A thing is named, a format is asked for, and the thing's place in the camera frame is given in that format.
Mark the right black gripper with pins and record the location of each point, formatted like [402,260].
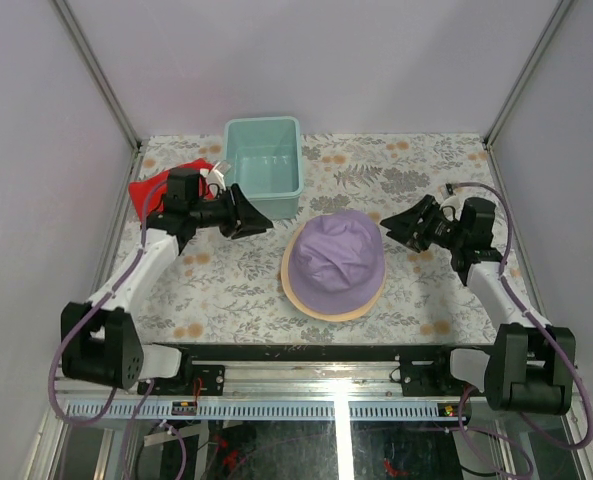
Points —
[414,234]

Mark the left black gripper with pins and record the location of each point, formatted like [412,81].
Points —
[251,219]

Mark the lavender hat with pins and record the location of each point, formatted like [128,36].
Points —
[337,263]

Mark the red cloth hat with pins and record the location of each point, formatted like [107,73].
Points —
[146,195]

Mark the black beige cap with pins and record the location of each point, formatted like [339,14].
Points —
[296,302]

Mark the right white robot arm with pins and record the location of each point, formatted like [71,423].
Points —
[527,370]

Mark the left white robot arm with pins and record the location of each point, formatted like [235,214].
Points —
[100,343]

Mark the light teal plastic bin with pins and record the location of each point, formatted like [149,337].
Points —
[265,161]

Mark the floral table mat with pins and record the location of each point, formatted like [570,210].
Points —
[222,291]

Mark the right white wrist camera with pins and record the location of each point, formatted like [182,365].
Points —
[450,199]

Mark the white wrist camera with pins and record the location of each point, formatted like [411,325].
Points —
[450,199]
[215,174]

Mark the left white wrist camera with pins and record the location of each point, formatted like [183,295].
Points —
[215,174]

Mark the left aluminium frame post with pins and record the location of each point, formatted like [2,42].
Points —
[83,47]

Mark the aluminium frame post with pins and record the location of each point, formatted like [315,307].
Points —
[83,47]
[549,32]

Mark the aluminium front rail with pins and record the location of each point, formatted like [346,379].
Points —
[300,380]

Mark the right aluminium frame post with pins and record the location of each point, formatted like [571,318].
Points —
[549,32]

